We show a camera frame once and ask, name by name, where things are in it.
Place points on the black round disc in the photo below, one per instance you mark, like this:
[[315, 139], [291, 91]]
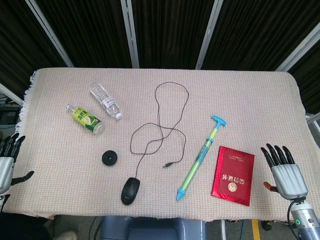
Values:
[[110, 158]]

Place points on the red certificate booklet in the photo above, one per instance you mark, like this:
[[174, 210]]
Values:
[[233, 175]]

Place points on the aluminium partition post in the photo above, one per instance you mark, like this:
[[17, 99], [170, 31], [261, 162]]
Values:
[[208, 35], [10, 93], [50, 33], [298, 48], [130, 33]]

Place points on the green blue toy water pump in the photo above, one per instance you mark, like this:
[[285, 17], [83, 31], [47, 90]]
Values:
[[200, 157]]

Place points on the black computer mouse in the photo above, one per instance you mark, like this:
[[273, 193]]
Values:
[[130, 191]]

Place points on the beige woven tablecloth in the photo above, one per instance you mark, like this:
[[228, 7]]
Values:
[[225, 100]]

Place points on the green label drink bottle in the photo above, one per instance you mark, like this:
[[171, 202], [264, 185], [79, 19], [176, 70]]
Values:
[[86, 120]]

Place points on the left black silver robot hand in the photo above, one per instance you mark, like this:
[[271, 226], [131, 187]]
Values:
[[6, 172]]

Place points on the black curtain panel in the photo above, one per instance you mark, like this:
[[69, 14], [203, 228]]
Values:
[[260, 30], [170, 30], [17, 37], [87, 30]]

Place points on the blue grey robot torso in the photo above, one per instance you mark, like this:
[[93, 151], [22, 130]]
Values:
[[150, 228]]

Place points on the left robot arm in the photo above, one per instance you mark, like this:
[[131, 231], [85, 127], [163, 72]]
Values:
[[1, 202]]

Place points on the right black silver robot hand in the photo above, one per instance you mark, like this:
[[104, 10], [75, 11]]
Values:
[[288, 178]]

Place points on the clear plastic water bottle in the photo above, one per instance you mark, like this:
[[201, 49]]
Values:
[[106, 101]]

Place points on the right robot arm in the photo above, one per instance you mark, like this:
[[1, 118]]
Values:
[[308, 220]]

